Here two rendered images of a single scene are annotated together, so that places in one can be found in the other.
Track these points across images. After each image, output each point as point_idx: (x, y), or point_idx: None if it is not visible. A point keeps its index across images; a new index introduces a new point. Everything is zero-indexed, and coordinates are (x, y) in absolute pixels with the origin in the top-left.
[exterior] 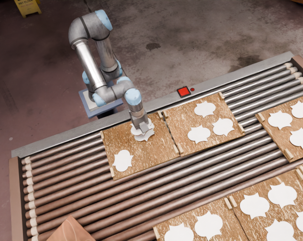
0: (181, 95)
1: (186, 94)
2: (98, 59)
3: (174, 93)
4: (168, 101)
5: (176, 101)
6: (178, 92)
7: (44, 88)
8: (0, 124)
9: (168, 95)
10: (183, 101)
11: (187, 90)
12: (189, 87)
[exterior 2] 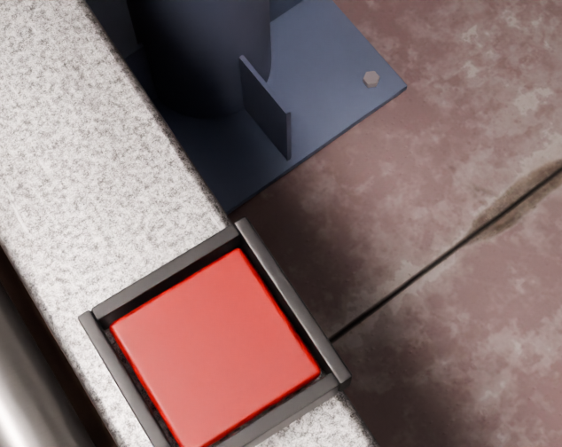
0: (111, 328)
1: (141, 398)
2: None
3: (193, 206)
4: (4, 140)
5: (21, 256)
6: (183, 265)
7: None
8: None
9: (133, 126)
10: (29, 374)
11: (239, 403)
12: (356, 438)
